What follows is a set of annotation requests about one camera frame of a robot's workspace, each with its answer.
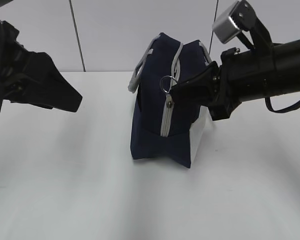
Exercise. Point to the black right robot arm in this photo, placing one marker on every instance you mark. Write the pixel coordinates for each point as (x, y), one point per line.
(287, 74)

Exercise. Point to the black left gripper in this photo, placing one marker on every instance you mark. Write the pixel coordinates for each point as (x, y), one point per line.
(28, 77)

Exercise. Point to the navy blue lunch bag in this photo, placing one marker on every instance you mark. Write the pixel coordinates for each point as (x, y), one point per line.
(160, 126)

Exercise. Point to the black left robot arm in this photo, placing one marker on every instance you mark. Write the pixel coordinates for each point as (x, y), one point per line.
(28, 77)

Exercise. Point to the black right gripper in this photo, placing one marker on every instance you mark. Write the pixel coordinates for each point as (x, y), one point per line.
(242, 77)

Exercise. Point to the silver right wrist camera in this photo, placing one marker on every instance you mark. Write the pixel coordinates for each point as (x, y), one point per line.
(238, 17)

